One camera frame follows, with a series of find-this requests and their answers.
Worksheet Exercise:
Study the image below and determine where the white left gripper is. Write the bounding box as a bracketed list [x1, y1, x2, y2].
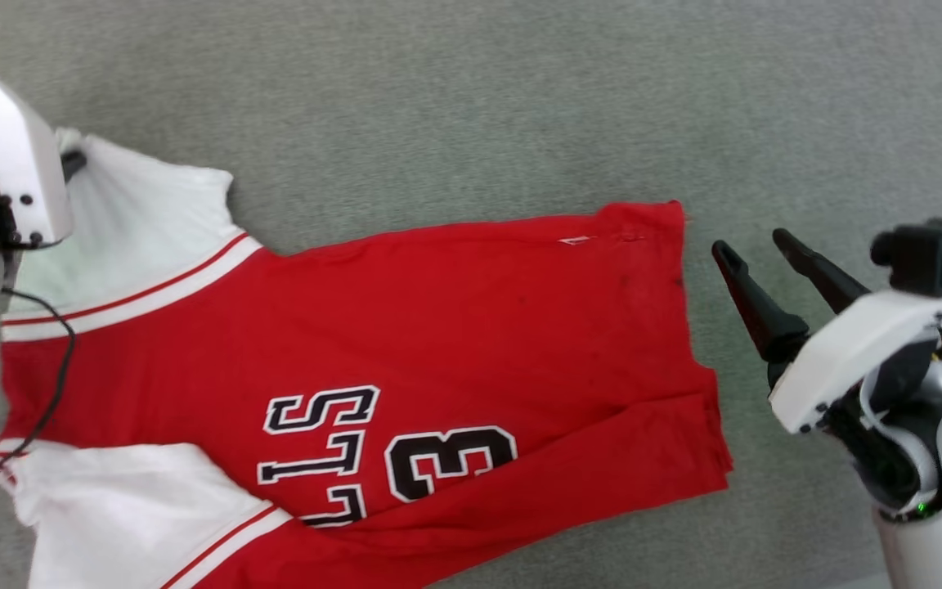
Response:
[0, 51, 88, 251]

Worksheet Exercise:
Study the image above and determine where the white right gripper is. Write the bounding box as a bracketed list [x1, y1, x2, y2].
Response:
[711, 227, 942, 436]

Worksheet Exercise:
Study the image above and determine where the red white basketball jersey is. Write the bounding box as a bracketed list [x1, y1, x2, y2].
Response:
[0, 127, 735, 589]

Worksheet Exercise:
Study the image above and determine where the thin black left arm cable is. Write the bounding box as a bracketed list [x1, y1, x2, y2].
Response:
[0, 245, 78, 510]

